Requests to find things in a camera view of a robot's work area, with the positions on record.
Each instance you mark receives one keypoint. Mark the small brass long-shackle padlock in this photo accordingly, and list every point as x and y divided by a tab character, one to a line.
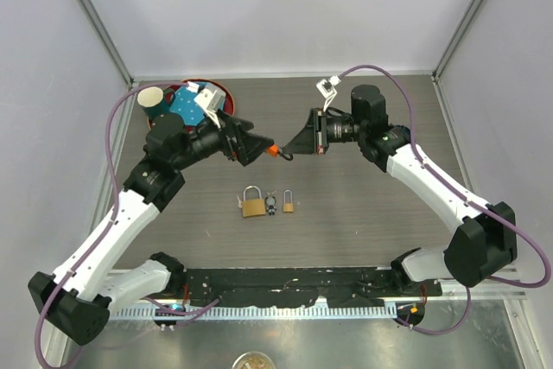
288	203

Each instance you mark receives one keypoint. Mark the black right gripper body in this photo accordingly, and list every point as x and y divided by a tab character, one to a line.
323	136

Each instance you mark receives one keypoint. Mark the round metal object bottom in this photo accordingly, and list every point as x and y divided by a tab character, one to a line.
253	360

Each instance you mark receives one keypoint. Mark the blue dotted plate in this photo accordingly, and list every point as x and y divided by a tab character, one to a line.
181	102

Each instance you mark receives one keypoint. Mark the aluminium frame rail front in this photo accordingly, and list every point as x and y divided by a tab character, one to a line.
484	291

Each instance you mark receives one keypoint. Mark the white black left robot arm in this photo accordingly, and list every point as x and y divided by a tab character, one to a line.
76	297

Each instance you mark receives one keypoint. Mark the keys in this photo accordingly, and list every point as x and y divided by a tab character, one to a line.
271	203

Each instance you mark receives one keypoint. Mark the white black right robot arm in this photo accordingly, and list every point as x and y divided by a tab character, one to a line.
482	242

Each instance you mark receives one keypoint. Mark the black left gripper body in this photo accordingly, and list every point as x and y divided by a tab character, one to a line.
229	146

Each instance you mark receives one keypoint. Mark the slotted blue-white cable duct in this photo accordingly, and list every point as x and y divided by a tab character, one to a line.
319	311

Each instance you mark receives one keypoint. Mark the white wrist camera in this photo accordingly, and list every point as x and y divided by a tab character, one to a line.
327	89
208	97

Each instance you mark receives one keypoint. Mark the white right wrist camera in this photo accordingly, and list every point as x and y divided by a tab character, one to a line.
327	89

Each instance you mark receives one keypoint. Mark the large brass padlock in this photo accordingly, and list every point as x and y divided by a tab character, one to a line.
251	203

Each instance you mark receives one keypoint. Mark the orange black padlock with keys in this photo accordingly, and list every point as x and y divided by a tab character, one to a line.
276	151

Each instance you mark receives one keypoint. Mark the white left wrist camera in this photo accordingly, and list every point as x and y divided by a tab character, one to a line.
208	97

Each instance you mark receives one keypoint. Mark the dark green mug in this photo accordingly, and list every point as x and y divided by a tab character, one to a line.
156	101

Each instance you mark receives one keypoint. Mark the red round tray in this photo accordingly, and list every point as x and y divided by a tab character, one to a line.
228	106

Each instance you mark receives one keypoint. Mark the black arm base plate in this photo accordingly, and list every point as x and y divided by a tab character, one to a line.
291	288

